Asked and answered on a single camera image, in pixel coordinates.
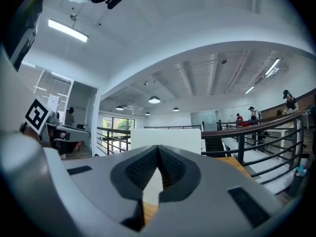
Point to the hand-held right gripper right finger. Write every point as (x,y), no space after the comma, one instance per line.
(209,181)

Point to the long ceiling tube light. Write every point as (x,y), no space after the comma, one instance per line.
(272,67)
(68,30)
(249,90)

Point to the white table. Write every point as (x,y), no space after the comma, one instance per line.
(277,132)

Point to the white paper notice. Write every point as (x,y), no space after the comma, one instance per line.
(53,103)

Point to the white box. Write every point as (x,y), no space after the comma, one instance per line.
(172,138)

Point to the gray trash bin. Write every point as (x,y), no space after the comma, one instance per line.
(297,184)

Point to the large glass window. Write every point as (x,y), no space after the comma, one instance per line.
(118,132)

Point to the white window blinds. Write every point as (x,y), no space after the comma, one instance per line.
(44,85)

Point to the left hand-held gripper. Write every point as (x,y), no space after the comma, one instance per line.
(36,116)

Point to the black metal railing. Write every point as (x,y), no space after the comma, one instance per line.
(241,152)

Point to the dome ceiling camera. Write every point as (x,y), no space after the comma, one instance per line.
(224,61)

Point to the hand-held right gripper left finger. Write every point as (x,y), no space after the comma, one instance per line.
(98,181)

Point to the person's torso in black shirt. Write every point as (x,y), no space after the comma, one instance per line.
(14,13)

